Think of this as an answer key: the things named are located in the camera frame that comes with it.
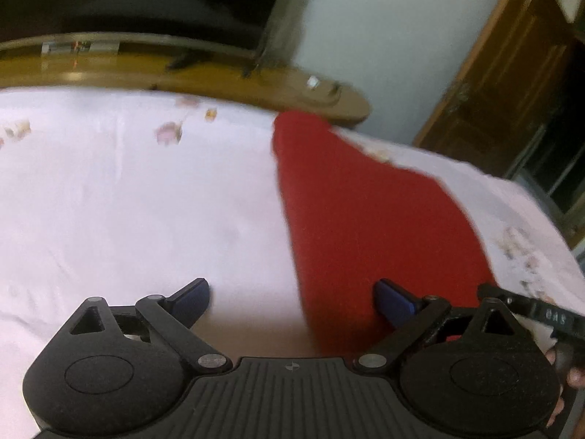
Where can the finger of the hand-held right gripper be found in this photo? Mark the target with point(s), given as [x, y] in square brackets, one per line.
[544, 313]

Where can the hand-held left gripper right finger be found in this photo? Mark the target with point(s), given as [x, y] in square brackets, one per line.
[394, 302]

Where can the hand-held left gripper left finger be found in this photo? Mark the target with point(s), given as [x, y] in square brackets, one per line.
[192, 298]

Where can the red small garment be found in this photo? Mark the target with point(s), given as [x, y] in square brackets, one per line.
[365, 219]

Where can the person's right hand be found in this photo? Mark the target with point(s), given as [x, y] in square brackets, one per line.
[576, 377]

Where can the white floral bed sheet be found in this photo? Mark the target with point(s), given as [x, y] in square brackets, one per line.
[137, 201]

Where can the wooden television stand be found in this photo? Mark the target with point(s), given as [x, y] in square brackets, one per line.
[228, 82]

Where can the small white object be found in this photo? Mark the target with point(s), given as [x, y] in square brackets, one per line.
[313, 82]

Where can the wooden door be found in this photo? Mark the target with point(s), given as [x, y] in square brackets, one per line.
[507, 68]

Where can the silver set-top box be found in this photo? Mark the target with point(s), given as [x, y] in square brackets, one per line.
[80, 49]

